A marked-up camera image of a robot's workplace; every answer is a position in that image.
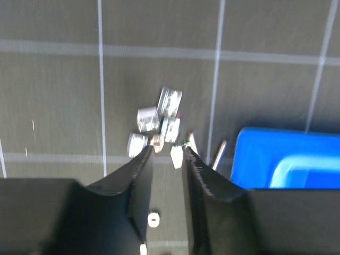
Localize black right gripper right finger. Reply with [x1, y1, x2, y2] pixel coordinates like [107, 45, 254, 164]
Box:
[182, 148, 339, 254]

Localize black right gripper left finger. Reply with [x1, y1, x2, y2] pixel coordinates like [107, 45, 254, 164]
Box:
[1, 146, 155, 254]

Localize silver screw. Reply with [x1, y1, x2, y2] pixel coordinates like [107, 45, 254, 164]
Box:
[211, 140, 228, 171]
[170, 145, 183, 169]

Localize small hex nut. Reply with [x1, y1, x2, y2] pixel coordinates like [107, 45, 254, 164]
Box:
[150, 134, 164, 153]
[140, 244, 147, 255]
[147, 211, 160, 228]

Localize blue compartment tray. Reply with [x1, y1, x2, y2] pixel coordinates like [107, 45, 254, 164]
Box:
[231, 127, 339, 189]

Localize silver square nut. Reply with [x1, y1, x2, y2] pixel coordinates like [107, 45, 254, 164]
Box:
[157, 87, 182, 117]
[160, 117, 180, 143]
[137, 107, 160, 132]
[127, 133, 148, 158]

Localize black grid mat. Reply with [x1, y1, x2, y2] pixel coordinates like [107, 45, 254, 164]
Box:
[1, 1, 339, 254]

